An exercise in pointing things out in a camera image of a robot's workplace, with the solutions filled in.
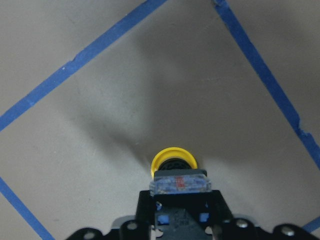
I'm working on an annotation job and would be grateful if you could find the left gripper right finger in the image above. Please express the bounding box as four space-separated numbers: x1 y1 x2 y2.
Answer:
209 190 318 240

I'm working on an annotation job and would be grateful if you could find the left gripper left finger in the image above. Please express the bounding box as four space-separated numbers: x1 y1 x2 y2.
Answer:
67 190 155 240

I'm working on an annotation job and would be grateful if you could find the yellow push button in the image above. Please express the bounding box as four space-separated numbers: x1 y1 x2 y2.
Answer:
150 147 213 240

